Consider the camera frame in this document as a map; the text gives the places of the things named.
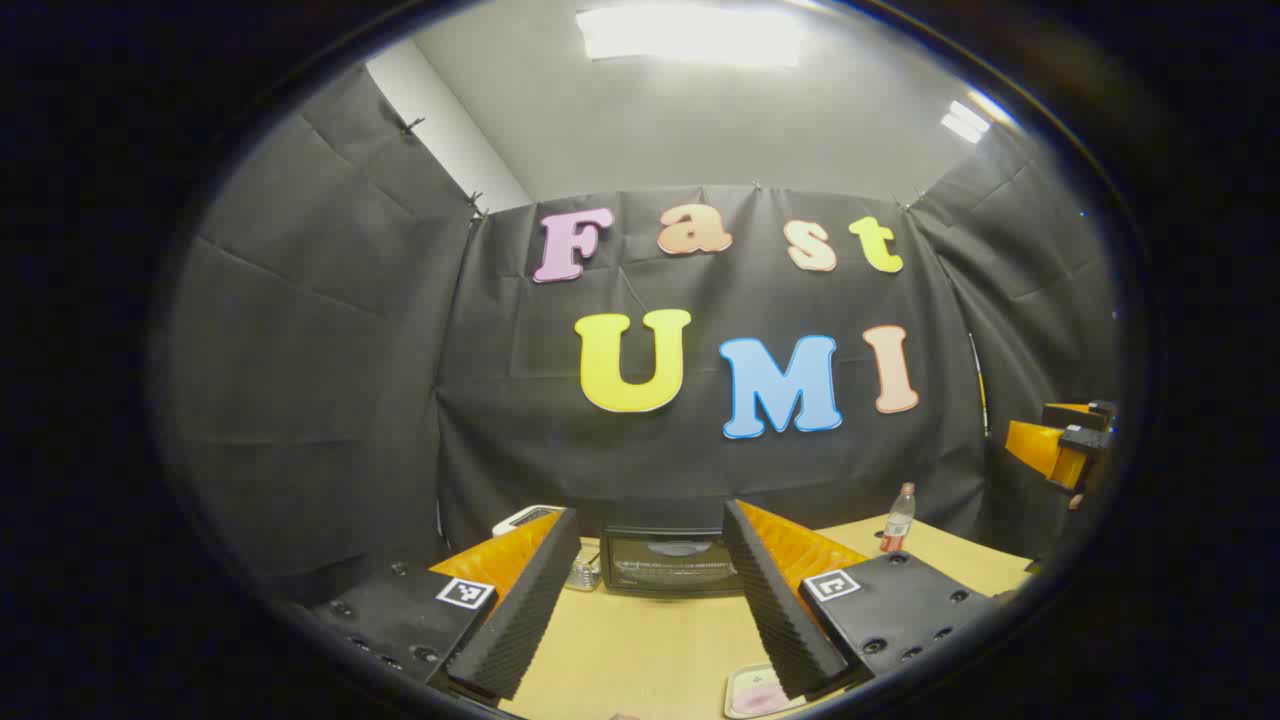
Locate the clear bottle with red label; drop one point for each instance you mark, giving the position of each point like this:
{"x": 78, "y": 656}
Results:
{"x": 897, "y": 525}

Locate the large ceiling light panel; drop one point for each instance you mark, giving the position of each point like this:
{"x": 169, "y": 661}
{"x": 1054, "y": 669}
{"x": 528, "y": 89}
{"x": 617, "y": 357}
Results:
{"x": 690, "y": 35}

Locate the small ceiling light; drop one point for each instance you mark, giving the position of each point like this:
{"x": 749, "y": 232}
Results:
{"x": 965, "y": 120}

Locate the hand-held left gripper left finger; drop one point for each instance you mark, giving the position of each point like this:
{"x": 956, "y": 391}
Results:
{"x": 520, "y": 610}

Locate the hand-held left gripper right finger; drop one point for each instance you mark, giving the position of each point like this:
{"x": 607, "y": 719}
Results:
{"x": 775, "y": 610}

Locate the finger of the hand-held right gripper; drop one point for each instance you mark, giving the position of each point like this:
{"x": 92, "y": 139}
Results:
{"x": 1085, "y": 412}
{"x": 1040, "y": 448}

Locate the cream plate with red food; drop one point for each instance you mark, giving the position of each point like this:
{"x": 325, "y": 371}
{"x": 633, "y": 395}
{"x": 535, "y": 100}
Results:
{"x": 750, "y": 695}

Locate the white toaster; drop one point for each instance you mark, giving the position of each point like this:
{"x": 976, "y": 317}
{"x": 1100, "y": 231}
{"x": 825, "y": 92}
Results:
{"x": 520, "y": 518}

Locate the black electric oven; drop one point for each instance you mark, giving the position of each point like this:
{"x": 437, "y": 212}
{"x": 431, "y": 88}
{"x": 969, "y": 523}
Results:
{"x": 670, "y": 565}

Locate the black backdrop cloth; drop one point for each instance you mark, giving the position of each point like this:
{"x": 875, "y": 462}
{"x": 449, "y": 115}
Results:
{"x": 620, "y": 440}

